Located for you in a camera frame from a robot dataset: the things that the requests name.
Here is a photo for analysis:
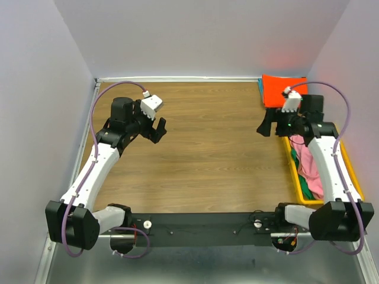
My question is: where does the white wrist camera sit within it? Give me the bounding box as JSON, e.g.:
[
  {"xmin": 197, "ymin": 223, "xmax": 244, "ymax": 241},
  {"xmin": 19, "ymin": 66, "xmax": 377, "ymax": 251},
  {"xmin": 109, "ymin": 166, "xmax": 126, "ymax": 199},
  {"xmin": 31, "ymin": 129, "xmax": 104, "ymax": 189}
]
[
  {"xmin": 281, "ymin": 86, "xmax": 302, "ymax": 113},
  {"xmin": 140, "ymin": 91, "xmax": 163, "ymax": 121}
]

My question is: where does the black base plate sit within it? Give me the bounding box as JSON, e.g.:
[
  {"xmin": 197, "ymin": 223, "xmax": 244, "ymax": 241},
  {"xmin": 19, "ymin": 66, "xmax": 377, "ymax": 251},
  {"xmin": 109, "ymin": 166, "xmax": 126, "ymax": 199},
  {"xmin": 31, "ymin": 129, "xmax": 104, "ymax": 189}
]
[{"xmin": 109, "ymin": 211, "xmax": 311, "ymax": 255}]

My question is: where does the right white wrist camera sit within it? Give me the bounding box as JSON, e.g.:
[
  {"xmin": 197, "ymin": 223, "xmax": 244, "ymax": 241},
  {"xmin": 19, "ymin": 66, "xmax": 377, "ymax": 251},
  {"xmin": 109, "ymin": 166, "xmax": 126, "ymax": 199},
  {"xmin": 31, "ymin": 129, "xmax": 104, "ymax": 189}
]
[{"xmin": 281, "ymin": 86, "xmax": 302, "ymax": 113}]

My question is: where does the yellow plastic bin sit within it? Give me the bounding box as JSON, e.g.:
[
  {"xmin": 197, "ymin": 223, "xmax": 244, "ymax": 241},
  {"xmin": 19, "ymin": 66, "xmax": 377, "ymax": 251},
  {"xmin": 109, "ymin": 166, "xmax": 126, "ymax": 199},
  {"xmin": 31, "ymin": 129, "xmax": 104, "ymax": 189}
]
[{"xmin": 281, "ymin": 137, "xmax": 365, "ymax": 206}]

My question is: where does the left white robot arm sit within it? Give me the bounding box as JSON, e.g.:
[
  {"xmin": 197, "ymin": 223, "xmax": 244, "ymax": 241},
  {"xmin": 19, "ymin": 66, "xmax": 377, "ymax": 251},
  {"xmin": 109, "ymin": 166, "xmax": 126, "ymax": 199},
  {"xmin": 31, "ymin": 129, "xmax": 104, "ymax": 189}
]
[{"xmin": 45, "ymin": 95, "xmax": 166, "ymax": 250}]

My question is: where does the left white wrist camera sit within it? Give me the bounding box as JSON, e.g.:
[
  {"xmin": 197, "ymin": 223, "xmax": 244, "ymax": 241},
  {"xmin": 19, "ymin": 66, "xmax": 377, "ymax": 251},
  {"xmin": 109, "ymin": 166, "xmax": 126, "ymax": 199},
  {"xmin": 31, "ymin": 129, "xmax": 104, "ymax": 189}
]
[{"xmin": 140, "ymin": 91, "xmax": 163, "ymax": 121}]

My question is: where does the pink t shirt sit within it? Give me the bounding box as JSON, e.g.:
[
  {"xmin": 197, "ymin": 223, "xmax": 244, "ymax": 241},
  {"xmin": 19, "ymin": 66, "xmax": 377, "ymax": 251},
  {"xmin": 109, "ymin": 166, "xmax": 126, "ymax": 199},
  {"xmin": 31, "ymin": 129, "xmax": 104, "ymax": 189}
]
[{"xmin": 289, "ymin": 135, "xmax": 323, "ymax": 199}]

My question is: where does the green t shirt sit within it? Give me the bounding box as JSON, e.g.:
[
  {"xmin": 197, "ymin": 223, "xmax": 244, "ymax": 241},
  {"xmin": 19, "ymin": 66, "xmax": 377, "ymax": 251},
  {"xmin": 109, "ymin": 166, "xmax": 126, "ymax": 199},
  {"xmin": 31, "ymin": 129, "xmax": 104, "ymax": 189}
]
[{"xmin": 291, "ymin": 148, "xmax": 315, "ymax": 200}]

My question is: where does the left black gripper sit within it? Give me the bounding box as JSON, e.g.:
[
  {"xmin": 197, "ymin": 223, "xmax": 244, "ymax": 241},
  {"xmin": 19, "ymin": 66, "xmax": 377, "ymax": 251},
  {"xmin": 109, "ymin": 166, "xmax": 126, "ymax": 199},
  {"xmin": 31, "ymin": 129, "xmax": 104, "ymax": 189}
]
[{"xmin": 126, "ymin": 99, "xmax": 167, "ymax": 143}]

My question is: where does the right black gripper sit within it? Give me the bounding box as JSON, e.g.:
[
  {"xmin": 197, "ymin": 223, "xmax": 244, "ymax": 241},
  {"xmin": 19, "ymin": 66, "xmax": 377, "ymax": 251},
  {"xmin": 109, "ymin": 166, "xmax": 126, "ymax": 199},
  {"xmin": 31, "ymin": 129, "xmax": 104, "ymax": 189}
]
[{"xmin": 256, "ymin": 106, "xmax": 305, "ymax": 137}]

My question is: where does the folded blue t shirt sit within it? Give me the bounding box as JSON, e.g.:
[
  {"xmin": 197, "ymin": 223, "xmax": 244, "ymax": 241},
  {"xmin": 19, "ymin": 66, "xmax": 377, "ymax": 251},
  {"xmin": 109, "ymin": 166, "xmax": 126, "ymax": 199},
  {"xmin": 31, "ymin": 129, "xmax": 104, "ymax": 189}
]
[{"xmin": 257, "ymin": 78, "xmax": 264, "ymax": 102}]

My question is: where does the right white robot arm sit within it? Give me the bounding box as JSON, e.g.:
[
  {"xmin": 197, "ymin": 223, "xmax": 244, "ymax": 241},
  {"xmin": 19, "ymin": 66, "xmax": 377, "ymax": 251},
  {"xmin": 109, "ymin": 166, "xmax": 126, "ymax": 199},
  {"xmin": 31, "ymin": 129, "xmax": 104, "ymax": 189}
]
[{"xmin": 257, "ymin": 91, "xmax": 374, "ymax": 242}]

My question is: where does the folded orange t shirt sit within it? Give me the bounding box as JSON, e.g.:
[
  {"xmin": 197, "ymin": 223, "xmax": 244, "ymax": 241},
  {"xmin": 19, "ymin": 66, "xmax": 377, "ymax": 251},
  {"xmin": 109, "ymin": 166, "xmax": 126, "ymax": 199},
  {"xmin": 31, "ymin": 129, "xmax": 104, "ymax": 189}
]
[{"xmin": 262, "ymin": 75, "xmax": 307, "ymax": 108}]

